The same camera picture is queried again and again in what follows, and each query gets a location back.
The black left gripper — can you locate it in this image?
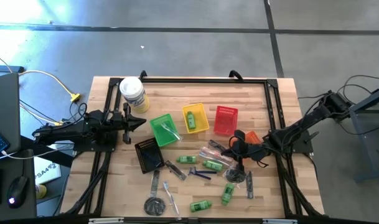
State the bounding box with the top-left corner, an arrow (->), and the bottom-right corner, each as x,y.
108,103 -> 147,144

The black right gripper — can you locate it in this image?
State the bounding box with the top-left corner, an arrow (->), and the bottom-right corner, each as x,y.
222,132 -> 276,174

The toothbrush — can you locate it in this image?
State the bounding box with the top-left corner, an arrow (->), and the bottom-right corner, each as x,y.
160,121 -> 182,141
162,181 -> 181,218

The green travel shampoo bottle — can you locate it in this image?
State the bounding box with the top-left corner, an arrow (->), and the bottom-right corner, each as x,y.
220,182 -> 236,207
186,111 -> 197,130
202,159 -> 224,172
189,200 -> 213,213
175,155 -> 197,165

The red and blue toothbrush pack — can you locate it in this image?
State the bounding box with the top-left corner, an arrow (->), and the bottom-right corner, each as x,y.
199,146 -> 234,166

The green plastic basket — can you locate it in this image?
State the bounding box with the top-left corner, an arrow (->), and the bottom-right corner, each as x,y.
149,113 -> 181,147

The Lysol wipes canister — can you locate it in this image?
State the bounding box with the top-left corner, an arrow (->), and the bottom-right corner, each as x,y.
119,76 -> 151,114

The red plastic basket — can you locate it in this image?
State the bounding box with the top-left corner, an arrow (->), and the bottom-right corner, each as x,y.
213,105 -> 239,137

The black plastic basket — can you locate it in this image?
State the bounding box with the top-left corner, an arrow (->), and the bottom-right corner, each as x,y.
134,137 -> 166,174

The yellow plastic basket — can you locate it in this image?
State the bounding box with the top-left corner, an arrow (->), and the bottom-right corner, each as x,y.
181,102 -> 210,135

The small yellow object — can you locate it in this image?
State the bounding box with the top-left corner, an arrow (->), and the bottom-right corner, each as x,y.
35,184 -> 48,200

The grey laptop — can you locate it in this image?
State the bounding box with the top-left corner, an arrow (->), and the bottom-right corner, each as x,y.
0,72 -> 22,156

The black computer mouse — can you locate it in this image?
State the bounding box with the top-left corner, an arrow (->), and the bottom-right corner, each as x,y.
6,175 -> 30,209

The dark desk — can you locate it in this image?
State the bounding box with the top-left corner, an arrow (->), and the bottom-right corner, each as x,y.
0,149 -> 37,222

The yellow cable with plug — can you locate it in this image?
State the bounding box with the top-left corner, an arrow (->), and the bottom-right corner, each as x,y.
18,70 -> 82,103

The silver bracket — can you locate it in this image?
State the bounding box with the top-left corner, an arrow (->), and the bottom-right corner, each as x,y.
263,218 -> 298,224
88,217 -> 124,224

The black aluminium table frame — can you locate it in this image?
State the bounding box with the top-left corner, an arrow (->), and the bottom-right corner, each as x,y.
60,70 -> 325,218

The white charging cable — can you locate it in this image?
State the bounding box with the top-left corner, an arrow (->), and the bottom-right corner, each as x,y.
1,142 -> 75,161

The black floor cable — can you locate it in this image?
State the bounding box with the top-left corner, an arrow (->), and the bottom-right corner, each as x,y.
332,74 -> 379,147

